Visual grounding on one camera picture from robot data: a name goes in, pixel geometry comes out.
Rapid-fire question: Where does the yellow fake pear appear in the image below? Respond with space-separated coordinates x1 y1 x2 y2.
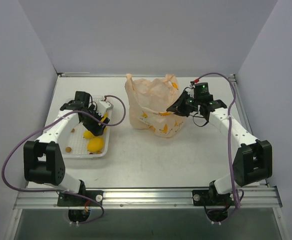
101 112 108 122

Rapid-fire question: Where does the yellow fake mango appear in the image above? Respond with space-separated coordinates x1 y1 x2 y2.
87 137 104 153

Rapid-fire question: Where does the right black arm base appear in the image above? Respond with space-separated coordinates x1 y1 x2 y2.
192 189 234 207

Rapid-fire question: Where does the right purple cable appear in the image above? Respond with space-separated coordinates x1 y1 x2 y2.
192 72 243 210

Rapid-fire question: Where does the aluminium front rail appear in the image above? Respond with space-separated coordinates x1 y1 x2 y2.
13 186 283 210

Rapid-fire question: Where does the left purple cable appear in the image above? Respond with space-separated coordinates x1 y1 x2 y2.
2 94 126 223

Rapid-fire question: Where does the purple cable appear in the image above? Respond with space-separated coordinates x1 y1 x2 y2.
192 72 243 210
2 94 126 223

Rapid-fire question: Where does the small tan nut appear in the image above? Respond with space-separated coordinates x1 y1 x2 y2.
65 147 72 153

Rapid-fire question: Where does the long yellow fake fruit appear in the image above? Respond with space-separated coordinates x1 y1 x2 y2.
83 130 95 140

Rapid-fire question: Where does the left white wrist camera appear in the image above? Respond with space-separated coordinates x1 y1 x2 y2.
97 100 113 118

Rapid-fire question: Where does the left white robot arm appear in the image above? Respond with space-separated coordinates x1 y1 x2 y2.
23 91 113 206

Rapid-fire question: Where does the orange plastic bag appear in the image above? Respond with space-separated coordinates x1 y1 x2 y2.
125 73 186 138

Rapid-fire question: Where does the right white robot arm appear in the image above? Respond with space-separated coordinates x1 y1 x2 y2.
167 81 272 205

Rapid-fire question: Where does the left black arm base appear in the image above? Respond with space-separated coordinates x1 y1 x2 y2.
57 190 104 207

